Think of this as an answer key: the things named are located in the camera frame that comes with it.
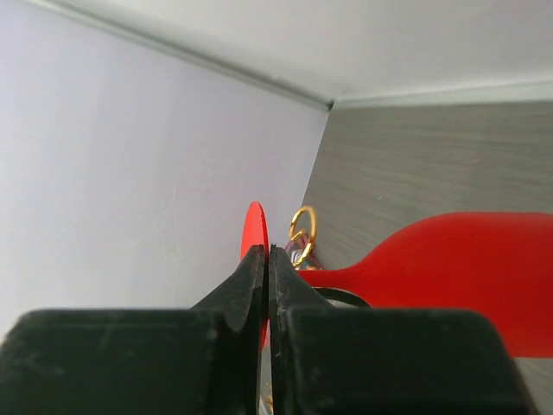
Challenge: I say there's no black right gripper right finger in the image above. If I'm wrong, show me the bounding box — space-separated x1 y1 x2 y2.
269 246 537 414

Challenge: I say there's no gold wire glass rack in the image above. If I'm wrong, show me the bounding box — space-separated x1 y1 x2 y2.
289 205 318 243

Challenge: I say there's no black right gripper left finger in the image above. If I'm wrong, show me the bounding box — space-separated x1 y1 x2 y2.
1 246 265 414

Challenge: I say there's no patterned folded cloth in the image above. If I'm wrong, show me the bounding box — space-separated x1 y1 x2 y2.
284 233 324 271

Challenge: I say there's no red wine glass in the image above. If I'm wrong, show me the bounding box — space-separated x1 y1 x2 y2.
239 200 553 360

